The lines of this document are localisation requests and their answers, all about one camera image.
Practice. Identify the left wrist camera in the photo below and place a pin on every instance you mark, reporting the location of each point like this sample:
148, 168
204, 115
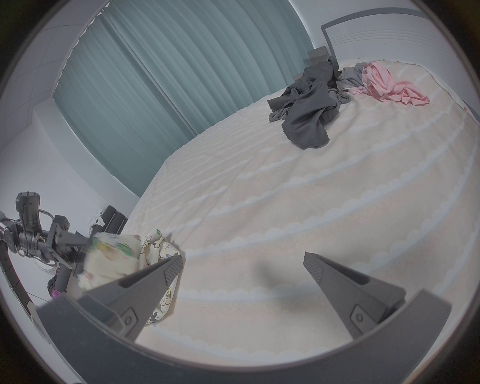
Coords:
62, 223

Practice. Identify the white printed pyjama top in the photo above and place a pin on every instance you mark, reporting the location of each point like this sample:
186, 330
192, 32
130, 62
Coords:
112, 258

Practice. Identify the grey bedside table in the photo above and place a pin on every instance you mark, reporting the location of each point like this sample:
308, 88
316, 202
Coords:
318, 54

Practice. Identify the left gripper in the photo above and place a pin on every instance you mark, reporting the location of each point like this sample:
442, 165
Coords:
56, 244

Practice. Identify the black garment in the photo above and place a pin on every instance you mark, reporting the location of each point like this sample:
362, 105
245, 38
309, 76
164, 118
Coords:
307, 116

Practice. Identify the pink garment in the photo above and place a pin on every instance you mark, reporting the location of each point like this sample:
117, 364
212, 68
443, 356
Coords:
378, 80

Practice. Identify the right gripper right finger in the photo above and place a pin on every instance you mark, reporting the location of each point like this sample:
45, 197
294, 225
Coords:
352, 296

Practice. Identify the grey garment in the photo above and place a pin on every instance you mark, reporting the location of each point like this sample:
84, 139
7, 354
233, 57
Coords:
352, 75

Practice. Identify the bed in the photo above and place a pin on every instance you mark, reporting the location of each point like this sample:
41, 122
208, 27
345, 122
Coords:
300, 210

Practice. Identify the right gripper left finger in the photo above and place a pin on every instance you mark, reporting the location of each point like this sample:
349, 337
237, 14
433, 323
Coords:
129, 300

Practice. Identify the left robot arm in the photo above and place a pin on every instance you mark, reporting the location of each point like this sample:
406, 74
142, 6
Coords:
28, 210

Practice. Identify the blue-green curtain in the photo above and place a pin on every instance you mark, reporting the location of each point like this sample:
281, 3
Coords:
112, 123
210, 56

